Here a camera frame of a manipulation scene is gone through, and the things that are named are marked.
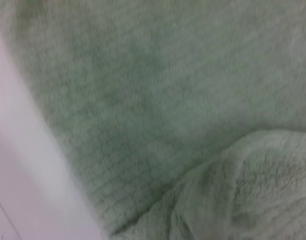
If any light green terry towel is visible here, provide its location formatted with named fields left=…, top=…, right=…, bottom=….
left=0, top=0, right=306, bottom=240

